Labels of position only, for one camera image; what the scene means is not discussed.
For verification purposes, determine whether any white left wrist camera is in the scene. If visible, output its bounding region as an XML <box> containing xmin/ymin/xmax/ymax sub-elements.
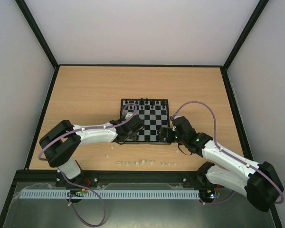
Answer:
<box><xmin>124</xmin><ymin>113</ymin><xmax>134</xmax><ymax>120</ymax></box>

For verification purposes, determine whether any black and silver chessboard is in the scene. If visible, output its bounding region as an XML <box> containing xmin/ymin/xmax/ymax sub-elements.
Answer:
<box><xmin>120</xmin><ymin>98</ymin><xmax>170</xmax><ymax>144</ymax></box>

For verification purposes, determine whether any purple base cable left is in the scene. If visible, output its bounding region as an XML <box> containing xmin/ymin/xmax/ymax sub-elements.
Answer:
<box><xmin>59</xmin><ymin>170</ymin><xmax>107</xmax><ymax>226</ymax></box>

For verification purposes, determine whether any light blue slotted cable duct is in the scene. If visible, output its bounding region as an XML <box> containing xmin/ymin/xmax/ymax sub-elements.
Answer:
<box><xmin>19</xmin><ymin>190</ymin><xmax>200</xmax><ymax>200</ymax></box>

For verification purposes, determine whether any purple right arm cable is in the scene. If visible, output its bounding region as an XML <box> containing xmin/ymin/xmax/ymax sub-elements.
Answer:
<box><xmin>171</xmin><ymin>101</ymin><xmax>285</xmax><ymax>204</ymax></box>

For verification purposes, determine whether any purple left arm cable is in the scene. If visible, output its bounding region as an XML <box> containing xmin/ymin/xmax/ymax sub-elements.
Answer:
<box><xmin>38</xmin><ymin>103</ymin><xmax>137</xmax><ymax>161</ymax></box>

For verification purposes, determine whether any black mounting rail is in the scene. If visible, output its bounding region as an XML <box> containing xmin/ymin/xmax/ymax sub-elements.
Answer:
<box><xmin>83</xmin><ymin>171</ymin><xmax>205</xmax><ymax>189</ymax></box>

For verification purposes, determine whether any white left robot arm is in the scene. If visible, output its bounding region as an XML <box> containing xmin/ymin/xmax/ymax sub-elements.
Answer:
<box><xmin>38</xmin><ymin>114</ymin><xmax>144</xmax><ymax>180</ymax></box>

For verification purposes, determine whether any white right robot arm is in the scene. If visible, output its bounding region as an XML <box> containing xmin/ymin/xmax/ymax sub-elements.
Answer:
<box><xmin>158</xmin><ymin>116</ymin><xmax>284</xmax><ymax>212</ymax></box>

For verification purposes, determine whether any green circuit board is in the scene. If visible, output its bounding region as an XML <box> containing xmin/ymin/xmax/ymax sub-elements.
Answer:
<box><xmin>205</xmin><ymin>188</ymin><xmax>222</xmax><ymax>199</ymax></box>

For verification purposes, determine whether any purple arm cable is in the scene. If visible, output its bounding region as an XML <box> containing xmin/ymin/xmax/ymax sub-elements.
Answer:
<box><xmin>38</xmin><ymin>103</ymin><xmax>137</xmax><ymax>161</ymax></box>
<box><xmin>171</xmin><ymin>101</ymin><xmax>285</xmax><ymax>204</ymax></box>

